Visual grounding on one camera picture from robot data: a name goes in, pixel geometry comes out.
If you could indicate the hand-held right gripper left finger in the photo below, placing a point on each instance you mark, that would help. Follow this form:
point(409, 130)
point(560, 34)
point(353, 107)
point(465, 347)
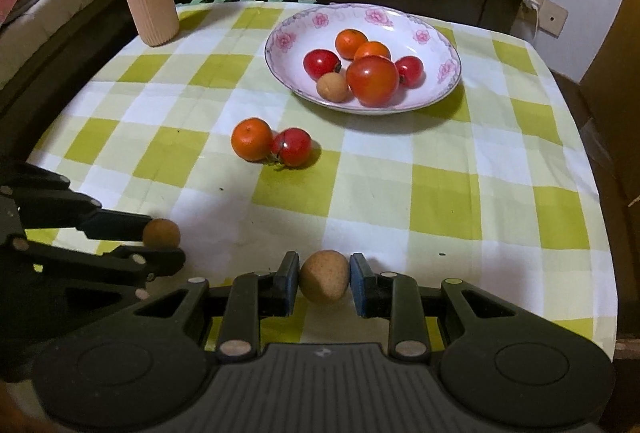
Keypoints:
point(290, 285)

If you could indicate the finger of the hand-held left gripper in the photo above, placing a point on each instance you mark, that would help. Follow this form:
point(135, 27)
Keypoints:
point(120, 225)
point(160, 260)

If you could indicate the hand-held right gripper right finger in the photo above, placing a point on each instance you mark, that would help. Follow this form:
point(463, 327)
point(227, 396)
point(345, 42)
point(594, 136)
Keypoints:
point(361, 288)

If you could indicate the small round red tomato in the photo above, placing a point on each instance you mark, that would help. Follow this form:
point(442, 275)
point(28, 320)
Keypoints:
point(292, 148)
point(410, 72)

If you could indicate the white floral bowl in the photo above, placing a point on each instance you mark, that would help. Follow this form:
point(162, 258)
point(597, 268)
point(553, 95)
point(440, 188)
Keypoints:
point(290, 63)

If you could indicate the oblong red tomato with stem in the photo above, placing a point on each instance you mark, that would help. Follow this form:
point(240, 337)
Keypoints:
point(320, 64)

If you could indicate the orange mandarin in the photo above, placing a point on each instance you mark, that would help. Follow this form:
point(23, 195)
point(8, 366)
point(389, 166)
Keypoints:
point(373, 49)
point(350, 42)
point(251, 139)

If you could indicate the green checked tablecloth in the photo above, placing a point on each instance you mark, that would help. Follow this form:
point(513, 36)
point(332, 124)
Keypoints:
point(240, 223)

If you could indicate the small pale brown longan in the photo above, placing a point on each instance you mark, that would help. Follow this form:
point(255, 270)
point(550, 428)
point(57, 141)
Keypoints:
point(332, 88)

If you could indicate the large red tomato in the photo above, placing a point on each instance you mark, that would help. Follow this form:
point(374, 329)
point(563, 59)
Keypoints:
point(372, 82)

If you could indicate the grey quilted mattress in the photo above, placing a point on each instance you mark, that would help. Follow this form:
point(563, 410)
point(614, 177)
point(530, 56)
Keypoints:
point(50, 8)

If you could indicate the brown wooden panel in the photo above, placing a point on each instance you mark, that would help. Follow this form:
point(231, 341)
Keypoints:
point(612, 88)

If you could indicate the dark wooden bed frame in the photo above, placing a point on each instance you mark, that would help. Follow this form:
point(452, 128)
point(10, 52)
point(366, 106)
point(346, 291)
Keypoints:
point(75, 63)

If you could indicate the wall socket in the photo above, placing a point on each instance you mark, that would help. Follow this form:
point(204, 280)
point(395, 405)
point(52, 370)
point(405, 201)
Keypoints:
point(550, 15)

